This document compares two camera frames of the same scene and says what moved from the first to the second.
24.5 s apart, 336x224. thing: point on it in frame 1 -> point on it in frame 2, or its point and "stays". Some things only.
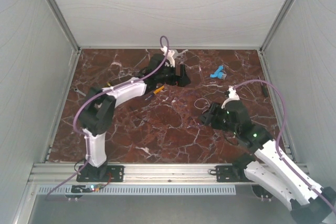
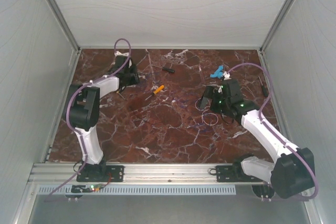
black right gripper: [208, 116] -> [212, 93]
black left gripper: [182, 81] -> [133, 68]
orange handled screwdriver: [156, 91] stays
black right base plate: [226, 173] stays
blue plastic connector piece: [219, 73] stays
